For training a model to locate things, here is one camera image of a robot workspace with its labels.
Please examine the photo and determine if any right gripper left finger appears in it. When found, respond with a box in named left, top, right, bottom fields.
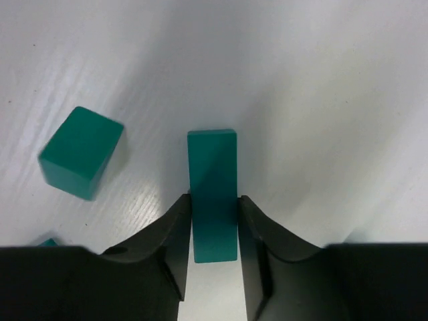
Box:
left=1, top=194, right=190, bottom=320

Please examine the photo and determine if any teal rectangular block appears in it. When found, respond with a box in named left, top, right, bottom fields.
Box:
left=187, top=129, right=237, bottom=263

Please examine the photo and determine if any teal pentagon roof block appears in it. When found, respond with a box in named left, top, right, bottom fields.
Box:
left=38, top=238, right=62, bottom=247

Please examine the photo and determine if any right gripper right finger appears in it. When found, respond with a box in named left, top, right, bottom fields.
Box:
left=238, top=196, right=427, bottom=320

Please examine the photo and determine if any teal cube block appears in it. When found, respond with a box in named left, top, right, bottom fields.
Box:
left=37, top=106, right=124, bottom=201

